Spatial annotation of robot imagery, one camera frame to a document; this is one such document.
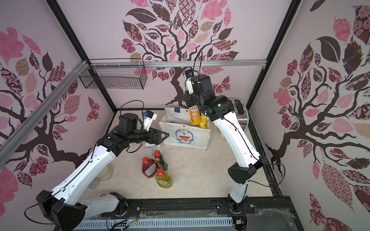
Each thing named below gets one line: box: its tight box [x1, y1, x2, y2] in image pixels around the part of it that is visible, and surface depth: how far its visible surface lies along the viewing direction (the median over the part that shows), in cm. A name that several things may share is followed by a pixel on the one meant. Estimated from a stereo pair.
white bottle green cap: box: [144, 143, 161, 156], surface depth 87 cm
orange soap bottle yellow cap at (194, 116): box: [188, 105, 201, 127], surface depth 77 cm
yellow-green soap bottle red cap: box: [155, 168, 173, 189], surface depth 74 cm
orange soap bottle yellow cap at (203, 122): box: [199, 115, 208, 129], surface depth 86 cm
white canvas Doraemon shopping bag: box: [158, 107, 212, 151], surface depth 89 cm
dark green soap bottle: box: [154, 150, 169, 172], surface depth 77 cm
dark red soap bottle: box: [142, 156, 159, 179], surface depth 77 cm
